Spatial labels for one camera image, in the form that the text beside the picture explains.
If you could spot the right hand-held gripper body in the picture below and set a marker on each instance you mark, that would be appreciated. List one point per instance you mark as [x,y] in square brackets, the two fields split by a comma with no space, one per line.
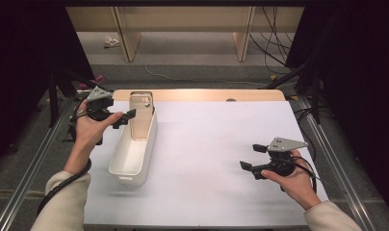
[285,145]

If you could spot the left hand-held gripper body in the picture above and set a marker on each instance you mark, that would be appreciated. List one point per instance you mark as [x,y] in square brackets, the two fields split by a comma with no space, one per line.
[99,94]

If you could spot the beige phone case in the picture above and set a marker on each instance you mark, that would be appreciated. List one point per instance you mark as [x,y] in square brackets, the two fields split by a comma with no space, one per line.
[141,122]

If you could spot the white storage box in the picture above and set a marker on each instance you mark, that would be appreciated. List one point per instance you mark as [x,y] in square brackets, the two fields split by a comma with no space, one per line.
[131,160]

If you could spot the person's right hand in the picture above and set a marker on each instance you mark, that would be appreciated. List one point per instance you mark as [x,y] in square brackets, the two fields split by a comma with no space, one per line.
[298,183]

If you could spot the person's left hand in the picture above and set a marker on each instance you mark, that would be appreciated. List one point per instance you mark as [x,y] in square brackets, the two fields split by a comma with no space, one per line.
[86,134]

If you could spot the small pink object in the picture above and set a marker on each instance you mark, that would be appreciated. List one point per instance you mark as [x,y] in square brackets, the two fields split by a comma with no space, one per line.
[99,78]

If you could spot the black metal stand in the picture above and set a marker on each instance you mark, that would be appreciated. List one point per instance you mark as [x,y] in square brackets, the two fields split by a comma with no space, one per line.
[53,96]
[316,96]

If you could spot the crumpled white paper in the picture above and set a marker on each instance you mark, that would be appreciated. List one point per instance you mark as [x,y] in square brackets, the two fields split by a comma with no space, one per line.
[111,41]

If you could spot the dark curtain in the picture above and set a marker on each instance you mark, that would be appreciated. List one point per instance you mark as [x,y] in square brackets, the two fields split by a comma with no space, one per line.
[22,64]
[359,80]

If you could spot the light wooden shelf unit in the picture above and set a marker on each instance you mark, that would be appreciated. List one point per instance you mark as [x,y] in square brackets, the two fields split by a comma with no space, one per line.
[183,19]

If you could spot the aluminium floor rail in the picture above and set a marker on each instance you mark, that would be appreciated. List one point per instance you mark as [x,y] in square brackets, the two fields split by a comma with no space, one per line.
[22,186]
[342,176]

